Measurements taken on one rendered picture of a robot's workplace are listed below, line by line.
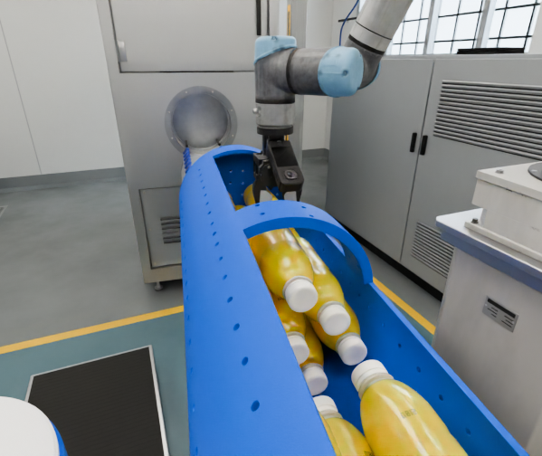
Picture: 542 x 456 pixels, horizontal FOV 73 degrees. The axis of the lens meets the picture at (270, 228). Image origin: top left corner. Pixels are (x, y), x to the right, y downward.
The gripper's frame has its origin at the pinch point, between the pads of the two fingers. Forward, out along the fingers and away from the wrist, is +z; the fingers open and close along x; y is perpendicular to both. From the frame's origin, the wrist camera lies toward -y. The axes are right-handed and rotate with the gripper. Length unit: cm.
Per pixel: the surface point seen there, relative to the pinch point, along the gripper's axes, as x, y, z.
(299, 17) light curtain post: -28, 75, -45
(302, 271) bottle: 4.7, -30.1, -6.9
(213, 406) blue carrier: 18, -47, -7
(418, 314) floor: -113, 86, 111
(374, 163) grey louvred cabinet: -120, 172, 38
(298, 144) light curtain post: -29, 75, 0
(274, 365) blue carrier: 13, -49, -11
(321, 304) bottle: 1.7, -30.1, -1.2
